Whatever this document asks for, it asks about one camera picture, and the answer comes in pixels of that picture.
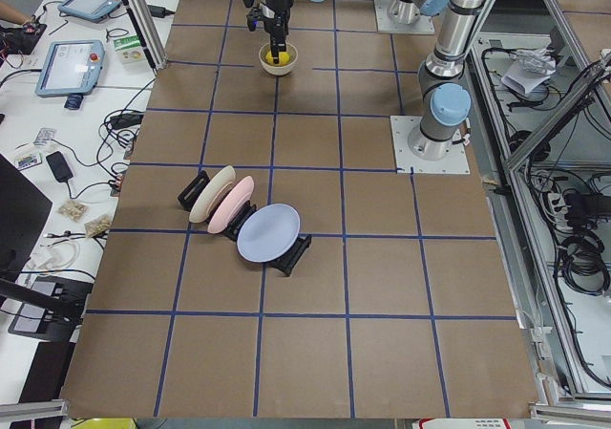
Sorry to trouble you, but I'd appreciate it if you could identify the yellow lemon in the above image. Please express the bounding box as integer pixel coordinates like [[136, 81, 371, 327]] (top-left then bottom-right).
[[264, 51, 291, 67]]

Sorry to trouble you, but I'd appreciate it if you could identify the light blue plate in rack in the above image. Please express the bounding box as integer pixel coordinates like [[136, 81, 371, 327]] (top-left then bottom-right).
[[237, 204, 301, 263]]

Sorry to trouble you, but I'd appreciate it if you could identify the aluminium frame post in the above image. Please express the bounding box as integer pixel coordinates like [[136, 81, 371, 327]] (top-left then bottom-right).
[[121, 0, 168, 71]]

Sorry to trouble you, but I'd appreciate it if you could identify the cream plate in rack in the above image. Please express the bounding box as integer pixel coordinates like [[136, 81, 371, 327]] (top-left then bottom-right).
[[189, 165, 236, 224]]

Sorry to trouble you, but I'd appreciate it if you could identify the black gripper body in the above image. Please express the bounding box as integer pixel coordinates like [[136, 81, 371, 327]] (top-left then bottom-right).
[[260, 0, 294, 37]]

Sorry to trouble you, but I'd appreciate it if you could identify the crumpled white paper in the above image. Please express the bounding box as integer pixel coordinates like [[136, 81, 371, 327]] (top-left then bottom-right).
[[500, 48, 557, 97]]

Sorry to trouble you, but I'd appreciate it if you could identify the black smartphone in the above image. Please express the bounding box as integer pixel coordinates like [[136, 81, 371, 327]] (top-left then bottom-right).
[[46, 151, 74, 183]]

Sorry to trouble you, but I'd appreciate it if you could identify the blue teach pendant lower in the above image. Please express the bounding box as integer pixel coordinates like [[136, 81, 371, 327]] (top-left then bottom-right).
[[35, 40, 105, 97]]

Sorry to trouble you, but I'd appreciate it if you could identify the blue teach pendant upper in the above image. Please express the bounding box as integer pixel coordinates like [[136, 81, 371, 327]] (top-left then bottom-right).
[[58, 0, 121, 22]]

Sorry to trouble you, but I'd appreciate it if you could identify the blue teach pendant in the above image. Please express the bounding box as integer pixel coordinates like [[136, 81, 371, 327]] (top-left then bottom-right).
[[58, 0, 121, 22], [35, 40, 105, 97]]

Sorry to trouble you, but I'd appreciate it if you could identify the black dish rack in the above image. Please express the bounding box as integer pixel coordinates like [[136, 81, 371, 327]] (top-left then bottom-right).
[[178, 171, 312, 276]]

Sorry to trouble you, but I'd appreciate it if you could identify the green white carton box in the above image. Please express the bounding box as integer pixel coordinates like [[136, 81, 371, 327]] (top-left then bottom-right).
[[113, 35, 146, 64]]

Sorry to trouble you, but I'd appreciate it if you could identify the pink plate in rack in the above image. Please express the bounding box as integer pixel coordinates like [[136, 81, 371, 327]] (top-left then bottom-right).
[[207, 176, 254, 234]]

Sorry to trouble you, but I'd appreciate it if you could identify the white ceramic bowl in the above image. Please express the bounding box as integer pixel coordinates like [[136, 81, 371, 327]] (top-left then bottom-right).
[[259, 43, 298, 76]]

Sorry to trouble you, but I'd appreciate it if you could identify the black power adapter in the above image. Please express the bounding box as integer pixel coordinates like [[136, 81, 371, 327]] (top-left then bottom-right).
[[148, 5, 175, 18]]

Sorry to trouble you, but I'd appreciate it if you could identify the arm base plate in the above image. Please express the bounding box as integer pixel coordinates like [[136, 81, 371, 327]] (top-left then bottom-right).
[[390, 116, 471, 175], [373, 0, 435, 35]]

